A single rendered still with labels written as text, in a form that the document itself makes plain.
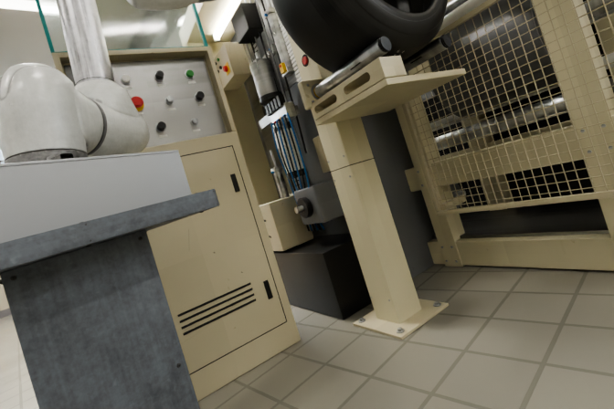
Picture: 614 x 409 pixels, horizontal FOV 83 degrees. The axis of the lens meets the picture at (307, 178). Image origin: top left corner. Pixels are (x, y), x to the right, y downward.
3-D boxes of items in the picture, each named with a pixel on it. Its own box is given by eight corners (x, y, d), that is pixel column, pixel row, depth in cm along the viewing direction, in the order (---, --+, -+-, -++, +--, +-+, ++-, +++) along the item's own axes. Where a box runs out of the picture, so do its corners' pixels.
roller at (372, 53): (325, 94, 125) (318, 100, 123) (317, 84, 124) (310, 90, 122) (395, 47, 96) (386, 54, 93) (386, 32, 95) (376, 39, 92)
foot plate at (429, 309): (353, 325, 140) (351, 320, 140) (397, 297, 154) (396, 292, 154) (402, 340, 117) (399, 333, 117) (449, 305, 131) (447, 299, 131)
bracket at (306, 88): (305, 110, 122) (296, 84, 123) (383, 97, 144) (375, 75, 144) (310, 107, 120) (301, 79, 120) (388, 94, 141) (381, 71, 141)
